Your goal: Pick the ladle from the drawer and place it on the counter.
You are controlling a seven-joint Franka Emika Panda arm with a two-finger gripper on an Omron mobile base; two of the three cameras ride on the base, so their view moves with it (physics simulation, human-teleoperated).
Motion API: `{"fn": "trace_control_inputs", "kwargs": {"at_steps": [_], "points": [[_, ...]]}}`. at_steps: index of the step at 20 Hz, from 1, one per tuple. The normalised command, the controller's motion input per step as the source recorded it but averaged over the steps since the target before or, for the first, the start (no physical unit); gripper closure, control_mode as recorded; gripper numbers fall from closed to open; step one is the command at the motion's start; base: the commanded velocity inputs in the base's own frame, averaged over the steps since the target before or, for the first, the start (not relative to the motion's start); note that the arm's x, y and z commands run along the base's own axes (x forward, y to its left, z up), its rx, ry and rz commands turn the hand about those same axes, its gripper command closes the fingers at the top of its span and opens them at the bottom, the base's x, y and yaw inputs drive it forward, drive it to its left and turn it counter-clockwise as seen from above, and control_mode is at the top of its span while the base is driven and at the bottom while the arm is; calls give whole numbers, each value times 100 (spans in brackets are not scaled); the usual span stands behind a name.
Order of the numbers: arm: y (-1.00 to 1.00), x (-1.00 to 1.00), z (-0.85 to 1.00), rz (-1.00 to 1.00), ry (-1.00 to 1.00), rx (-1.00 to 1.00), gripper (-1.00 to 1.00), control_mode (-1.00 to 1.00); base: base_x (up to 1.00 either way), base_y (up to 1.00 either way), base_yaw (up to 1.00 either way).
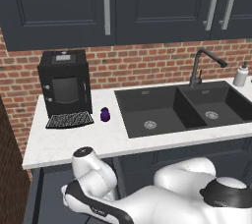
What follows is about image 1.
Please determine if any purple eggplant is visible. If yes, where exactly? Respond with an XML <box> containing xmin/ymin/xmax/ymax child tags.
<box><xmin>99</xmin><ymin>106</ymin><xmax>111</xmax><ymax>124</ymax></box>

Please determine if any black double sink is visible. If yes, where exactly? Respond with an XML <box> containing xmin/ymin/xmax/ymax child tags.
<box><xmin>113</xmin><ymin>80</ymin><xmax>252</xmax><ymax>140</ymax></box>

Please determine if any black sink tap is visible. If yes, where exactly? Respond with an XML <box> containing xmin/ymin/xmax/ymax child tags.
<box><xmin>188</xmin><ymin>47</ymin><xmax>228</xmax><ymax>89</ymax></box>

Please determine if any silver cupboard bar handle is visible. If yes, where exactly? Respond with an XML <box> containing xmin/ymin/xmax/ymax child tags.
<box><xmin>219</xmin><ymin>0</ymin><xmax>241</xmax><ymax>31</ymax></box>
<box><xmin>202</xmin><ymin>0</ymin><xmax>223</xmax><ymax>32</ymax></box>
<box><xmin>102</xmin><ymin>0</ymin><xmax>112</xmax><ymax>36</ymax></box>

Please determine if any dark sink cupboard front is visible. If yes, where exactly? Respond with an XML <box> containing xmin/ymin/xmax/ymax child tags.
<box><xmin>112</xmin><ymin>137</ymin><xmax>252</xmax><ymax>200</ymax></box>

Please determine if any white soap dispenser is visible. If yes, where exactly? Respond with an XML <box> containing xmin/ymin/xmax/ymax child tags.
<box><xmin>232</xmin><ymin>61</ymin><xmax>250</xmax><ymax>88</ymax></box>

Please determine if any black coffee machine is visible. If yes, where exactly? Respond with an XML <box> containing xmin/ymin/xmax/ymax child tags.
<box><xmin>36</xmin><ymin>48</ymin><xmax>95</xmax><ymax>130</ymax></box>

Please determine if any wide dark wall cupboard door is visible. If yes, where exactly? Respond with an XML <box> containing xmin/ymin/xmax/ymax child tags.
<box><xmin>0</xmin><ymin>0</ymin><xmax>117</xmax><ymax>52</ymax></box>

